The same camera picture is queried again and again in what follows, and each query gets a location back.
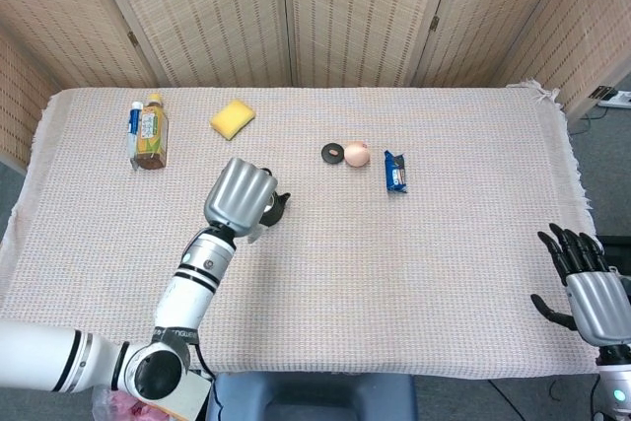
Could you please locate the pink peach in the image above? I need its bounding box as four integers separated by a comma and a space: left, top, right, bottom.
343, 140, 372, 169

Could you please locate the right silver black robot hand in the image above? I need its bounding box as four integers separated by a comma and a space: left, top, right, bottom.
530, 223, 631, 348

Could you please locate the pink plastic bag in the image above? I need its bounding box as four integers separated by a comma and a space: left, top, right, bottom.
92, 387, 159, 421

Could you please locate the blue cookie packet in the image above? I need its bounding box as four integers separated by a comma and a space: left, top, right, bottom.
384, 149, 410, 195

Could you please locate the woven pale tablecloth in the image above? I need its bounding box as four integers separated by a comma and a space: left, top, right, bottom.
0, 78, 631, 379

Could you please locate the black floor cable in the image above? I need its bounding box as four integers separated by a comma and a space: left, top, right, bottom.
566, 107, 610, 137

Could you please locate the black teapot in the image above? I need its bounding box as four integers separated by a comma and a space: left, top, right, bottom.
256, 167, 292, 229

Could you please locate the white power strip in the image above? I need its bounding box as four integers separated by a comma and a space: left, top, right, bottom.
589, 85, 631, 110

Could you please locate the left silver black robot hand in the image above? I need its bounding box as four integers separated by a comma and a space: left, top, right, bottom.
203, 157, 280, 239

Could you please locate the white notebook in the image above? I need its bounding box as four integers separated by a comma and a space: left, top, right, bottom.
147, 372, 214, 421

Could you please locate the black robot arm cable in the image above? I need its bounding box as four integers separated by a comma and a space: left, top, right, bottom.
194, 341, 223, 421

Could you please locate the yellow sponge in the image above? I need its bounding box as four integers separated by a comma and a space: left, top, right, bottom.
209, 99, 257, 141

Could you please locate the blue grey chair seat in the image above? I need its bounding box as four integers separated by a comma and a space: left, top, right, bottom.
205, 371, 419, 421

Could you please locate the black ring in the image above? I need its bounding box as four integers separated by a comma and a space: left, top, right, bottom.
320, 142, 345, 166

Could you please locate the tea bottle with yellow cap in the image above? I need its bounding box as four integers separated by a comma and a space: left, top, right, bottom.
133, 91, 170, 171

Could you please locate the blue white toothpaste tube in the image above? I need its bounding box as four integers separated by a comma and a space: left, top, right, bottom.
128, 100, 145, 173

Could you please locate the woven folding screen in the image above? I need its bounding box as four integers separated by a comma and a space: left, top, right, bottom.
0, 0, 631, 169

